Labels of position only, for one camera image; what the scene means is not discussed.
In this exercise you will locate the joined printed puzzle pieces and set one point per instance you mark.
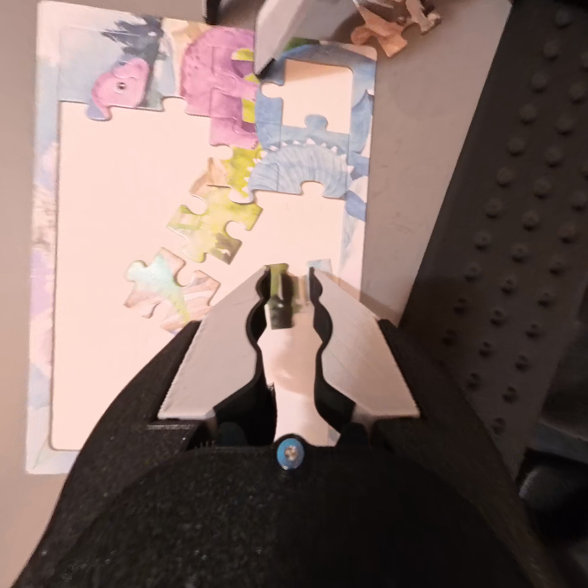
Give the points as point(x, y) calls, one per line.
point(216, 78)

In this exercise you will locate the dark tree puzzle piece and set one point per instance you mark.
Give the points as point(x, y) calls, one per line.
point(278, 312)

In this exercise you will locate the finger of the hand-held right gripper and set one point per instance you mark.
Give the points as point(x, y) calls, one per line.
point(289, 18)

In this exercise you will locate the grey desk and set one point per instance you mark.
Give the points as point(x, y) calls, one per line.
point(404, 160)

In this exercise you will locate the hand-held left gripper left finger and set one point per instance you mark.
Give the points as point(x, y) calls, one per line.
point(211, 367)

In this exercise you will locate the beige printed puzzle piece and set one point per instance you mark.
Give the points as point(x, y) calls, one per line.
point(381, 32)

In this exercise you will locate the landscape jigsaw puzzle board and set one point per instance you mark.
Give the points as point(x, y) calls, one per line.
point(115, 206)

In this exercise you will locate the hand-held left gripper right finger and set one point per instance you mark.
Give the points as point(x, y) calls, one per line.
point(367, 367)

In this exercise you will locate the green striped puzzle piece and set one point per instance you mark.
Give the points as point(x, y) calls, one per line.
point(160, 285)

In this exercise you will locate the green printed puzzle piece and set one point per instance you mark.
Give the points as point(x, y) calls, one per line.
point(216, 220)

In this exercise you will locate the pink corner puzzle piece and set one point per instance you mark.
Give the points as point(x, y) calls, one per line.
point(119, 82)

